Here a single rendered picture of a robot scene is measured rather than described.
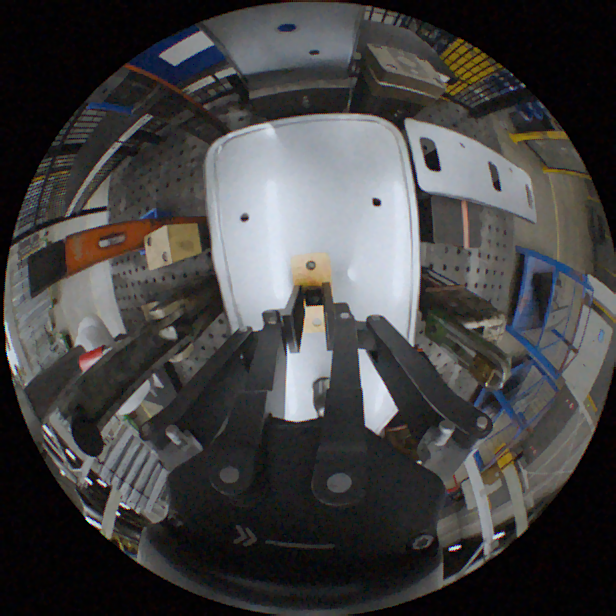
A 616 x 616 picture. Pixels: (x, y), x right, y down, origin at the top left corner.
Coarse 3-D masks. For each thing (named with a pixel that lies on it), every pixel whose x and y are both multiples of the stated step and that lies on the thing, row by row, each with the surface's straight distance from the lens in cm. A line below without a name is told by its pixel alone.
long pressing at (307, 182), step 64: (256, 128) 25; (320, 128) 23; (384, 128) 24; (256, 192) 21; (320, 192) 20; (384, 192) 21; (256, 256) 21; (384, 256) 21; (256, 320) 23; (320, 320) 22
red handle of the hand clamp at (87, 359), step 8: (168, 328) 21; (176, 328) 21; (152, 336) 21; (160, 336) 21; (168, 336) 21; (176, 336) 21; (112, 344) 24; (88, 352) 27; (96, 352) 25; (104, 352) 25; (80, 360) 28; (88, 360) 27; (96, 360) 26
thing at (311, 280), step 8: (296, 256) 20; (304, 256) 20; (312, 256) 20; (320, 256) 20; (328, 256) 20; (296, 264) 20; (304, 264) 20; (320, 264) 20; (328, 264) 20; (296, 272) 20; (304, 272) 20; (312, 272) 20; (320, 272) 20; (328, 272) 20; (296, 280) 20; (304, 280) 20; (312, 280) 20; (320, 280) 20; (328, 280) 20; (304, 288) 21; (312, 288) 20; (320, 288) 20; (304, 296) 20; (320, 296) 20; (312, 304) 20; (320, 304) 20; (312, 312) 21; (320, 312) 21; (312, 320) 22; (304, 328) 22; (312, 328) 22; (320, 328) 22
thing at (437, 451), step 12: (444, 420) 7; (432, 432) 8; (444, 432) 7; (420, 444) 8; (432, 444) 7; (444, 444) 7; (456, 444) 8; (420, 456) 8; (432, 456) 7; (444, 456) 7; (456, 456) 7; (468, 456) 8; (432, 468) 7; (444, 468) 7; (456, 468) 7; (444, 480) 7
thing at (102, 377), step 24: (144, 336) 18; (120, 360) 18; (144, 360) 20; (72, 384) 19; (96, 384) 18; (120, 384) 19; (72, 408) 17; (96, 408) 19; (72, 432) 15; (96, 432) 15; (96, 456) 16
